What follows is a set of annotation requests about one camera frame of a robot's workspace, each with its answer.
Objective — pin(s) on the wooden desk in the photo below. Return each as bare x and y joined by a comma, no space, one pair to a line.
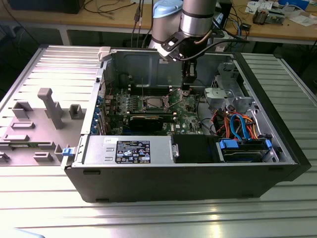
49,18

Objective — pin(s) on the black equipment case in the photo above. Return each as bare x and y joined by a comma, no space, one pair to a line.
44,6

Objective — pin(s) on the CPU socket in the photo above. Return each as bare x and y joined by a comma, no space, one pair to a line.
166,102

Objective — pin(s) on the black tower box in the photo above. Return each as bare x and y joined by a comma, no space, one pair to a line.
226,15

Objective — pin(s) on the small black box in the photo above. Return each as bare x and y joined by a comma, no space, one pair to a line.
245,26

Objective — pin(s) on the grey metal device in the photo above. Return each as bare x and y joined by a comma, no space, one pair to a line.
275,17

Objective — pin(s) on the hard disk in blue carrier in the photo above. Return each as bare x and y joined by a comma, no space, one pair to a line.
242,148

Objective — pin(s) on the white plug adapter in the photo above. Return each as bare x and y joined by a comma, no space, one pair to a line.
222,47

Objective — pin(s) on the black graphics card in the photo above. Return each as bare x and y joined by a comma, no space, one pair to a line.
146,124

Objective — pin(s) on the black PC case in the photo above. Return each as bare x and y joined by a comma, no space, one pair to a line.
173,183

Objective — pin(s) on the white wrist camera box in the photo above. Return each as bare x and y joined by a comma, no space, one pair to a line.
166,52

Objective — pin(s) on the silver power supply unit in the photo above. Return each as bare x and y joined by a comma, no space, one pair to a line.
99,148

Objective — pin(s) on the blue plastic box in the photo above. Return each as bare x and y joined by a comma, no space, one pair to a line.
294,3

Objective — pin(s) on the silver metal drive cage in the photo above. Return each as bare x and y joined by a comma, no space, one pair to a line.
219,95

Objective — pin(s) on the RAM slot white clips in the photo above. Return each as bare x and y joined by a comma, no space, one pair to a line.
158,92

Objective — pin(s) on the green motherboard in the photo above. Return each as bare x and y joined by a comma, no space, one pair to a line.
184,119

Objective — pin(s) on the black RAM stick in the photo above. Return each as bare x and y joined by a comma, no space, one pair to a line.
148,112

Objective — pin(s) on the grey parts rack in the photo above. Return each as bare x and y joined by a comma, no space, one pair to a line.
69,135

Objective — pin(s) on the beige case latch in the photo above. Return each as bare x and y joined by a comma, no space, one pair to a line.
104,53

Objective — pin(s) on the blue case latch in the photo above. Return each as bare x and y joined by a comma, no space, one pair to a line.
68,152

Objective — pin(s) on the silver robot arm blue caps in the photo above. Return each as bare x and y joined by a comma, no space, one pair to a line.
195,19

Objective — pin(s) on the metal heat sink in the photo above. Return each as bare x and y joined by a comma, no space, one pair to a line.
260,17

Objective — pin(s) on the white printed paper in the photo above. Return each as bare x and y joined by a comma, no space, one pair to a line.
255,5
304,19

